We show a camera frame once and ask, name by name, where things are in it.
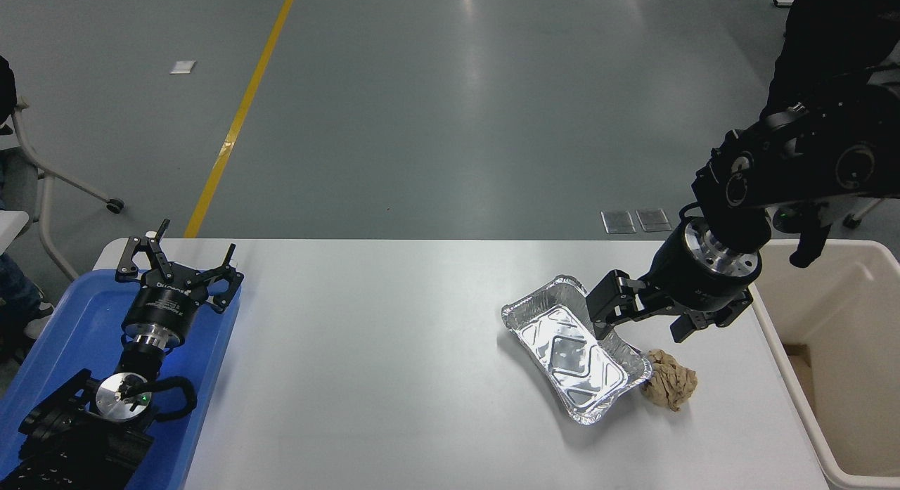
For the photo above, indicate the seated person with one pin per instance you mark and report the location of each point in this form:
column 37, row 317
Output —
column 14, row 286

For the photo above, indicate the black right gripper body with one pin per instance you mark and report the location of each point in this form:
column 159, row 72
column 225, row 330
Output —
column 685, row 286

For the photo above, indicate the blue plastic tray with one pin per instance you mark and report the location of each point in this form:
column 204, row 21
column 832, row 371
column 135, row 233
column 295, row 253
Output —
column 77, row 321

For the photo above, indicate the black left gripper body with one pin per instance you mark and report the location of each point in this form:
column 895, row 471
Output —
column 163, row 306

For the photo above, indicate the white frame chair with casters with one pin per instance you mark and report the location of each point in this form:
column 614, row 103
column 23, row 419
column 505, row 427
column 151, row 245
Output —
column 42, row 195

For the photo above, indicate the white chair leg with caster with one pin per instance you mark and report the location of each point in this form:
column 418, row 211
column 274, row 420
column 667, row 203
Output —
column 863, row 212

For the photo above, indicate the large pale bin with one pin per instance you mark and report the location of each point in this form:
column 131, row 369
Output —
column 851, row 377

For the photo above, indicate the clear floor plate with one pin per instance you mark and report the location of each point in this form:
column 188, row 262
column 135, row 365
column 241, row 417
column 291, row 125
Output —
column 619, row 221
column 654, row 220

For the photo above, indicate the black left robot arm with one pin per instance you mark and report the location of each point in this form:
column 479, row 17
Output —
column 67, row 441

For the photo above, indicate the standing person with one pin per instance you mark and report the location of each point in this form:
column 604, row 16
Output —
column 837, row 26

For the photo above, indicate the crumpled tan paper ball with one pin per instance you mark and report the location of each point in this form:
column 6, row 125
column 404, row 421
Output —
column 671, row 381

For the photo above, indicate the silver foil tray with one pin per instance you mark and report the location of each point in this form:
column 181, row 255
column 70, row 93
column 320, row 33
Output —
column 569, row 363

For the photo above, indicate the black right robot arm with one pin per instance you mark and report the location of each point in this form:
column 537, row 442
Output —
column 794, row 159

